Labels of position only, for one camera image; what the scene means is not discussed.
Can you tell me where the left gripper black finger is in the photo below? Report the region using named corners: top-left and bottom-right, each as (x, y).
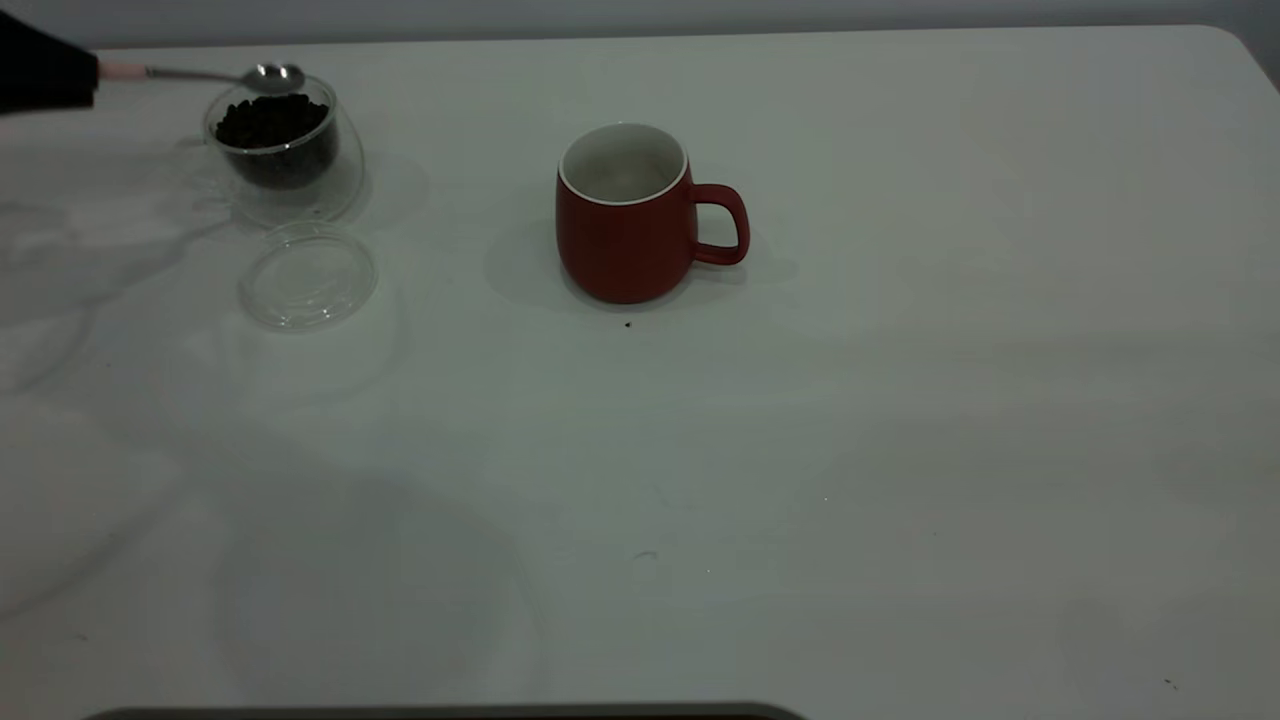
top-left (0, 10), bottom-right (101, 114)

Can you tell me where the pink-handled metal spoon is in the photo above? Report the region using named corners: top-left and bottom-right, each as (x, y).
top-left (98, 62), bottom-right (306, 96)

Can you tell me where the red ceramic mug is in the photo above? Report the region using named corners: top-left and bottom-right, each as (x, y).
top-left (555, 122), bottom-right (751, 306)

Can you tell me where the dark coffee beans pile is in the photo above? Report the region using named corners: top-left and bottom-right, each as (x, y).
top-left (215, 94), bottom-right (339, 191)

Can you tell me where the clear round glass lid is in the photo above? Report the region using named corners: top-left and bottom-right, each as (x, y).
top-left (237, 222), bottom-right (379, 333)

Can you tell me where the clear double-wall glass cup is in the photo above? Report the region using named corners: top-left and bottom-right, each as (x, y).
top-left (170, 75), bottom-right (367, 229)

